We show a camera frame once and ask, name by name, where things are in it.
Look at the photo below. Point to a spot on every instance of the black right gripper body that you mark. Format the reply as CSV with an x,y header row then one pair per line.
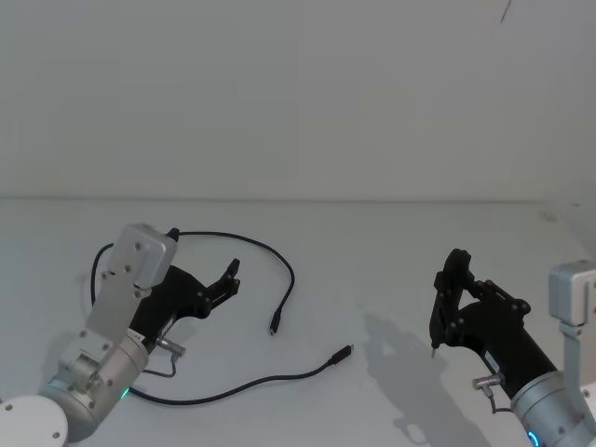
x,y
507,344

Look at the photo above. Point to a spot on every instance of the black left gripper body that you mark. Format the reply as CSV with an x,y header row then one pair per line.
x,y
167,298

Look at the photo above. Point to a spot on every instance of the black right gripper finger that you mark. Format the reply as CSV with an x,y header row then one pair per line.
x,y
458,270
444,321

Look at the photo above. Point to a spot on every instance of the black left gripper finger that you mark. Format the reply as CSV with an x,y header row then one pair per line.
x,y
223,288

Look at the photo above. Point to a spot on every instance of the small dark silver-tipped pin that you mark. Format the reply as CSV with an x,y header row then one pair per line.
x,y
433,353

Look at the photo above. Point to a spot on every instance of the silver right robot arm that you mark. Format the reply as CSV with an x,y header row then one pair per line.
x,y
545,400

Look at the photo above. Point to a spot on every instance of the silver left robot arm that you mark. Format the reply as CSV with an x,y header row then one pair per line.
x,y
104,302

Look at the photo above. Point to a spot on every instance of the white table cloth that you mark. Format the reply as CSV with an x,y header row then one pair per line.
x,y
326,261

